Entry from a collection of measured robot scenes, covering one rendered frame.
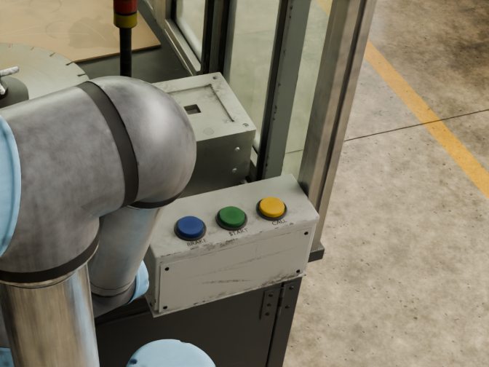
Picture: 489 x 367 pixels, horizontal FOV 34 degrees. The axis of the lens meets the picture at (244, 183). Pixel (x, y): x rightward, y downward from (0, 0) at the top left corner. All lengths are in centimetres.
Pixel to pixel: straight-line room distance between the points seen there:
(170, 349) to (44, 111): 44
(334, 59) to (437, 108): 199
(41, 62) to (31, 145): 85
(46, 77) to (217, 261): 45
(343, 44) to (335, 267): 137
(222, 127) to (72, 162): 79
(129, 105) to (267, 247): 66
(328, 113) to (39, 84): 52
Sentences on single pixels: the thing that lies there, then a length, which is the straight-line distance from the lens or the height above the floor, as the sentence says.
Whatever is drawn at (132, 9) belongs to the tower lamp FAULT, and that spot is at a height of 101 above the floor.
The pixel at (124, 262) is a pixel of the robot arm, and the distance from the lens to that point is 94.
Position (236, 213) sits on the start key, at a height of 91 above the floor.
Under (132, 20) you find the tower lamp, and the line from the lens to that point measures 154.
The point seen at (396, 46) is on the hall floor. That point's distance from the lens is 344.
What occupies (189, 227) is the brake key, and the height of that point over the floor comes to 91.
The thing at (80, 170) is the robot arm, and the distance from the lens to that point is 66.
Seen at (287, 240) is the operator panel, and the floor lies 86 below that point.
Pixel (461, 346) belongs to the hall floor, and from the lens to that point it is 237.
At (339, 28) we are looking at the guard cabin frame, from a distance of 115.
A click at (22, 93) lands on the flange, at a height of 96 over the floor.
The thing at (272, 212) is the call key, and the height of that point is 91.
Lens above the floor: 181
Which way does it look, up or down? 43 degrees down
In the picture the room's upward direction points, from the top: 7 degrees clockwise
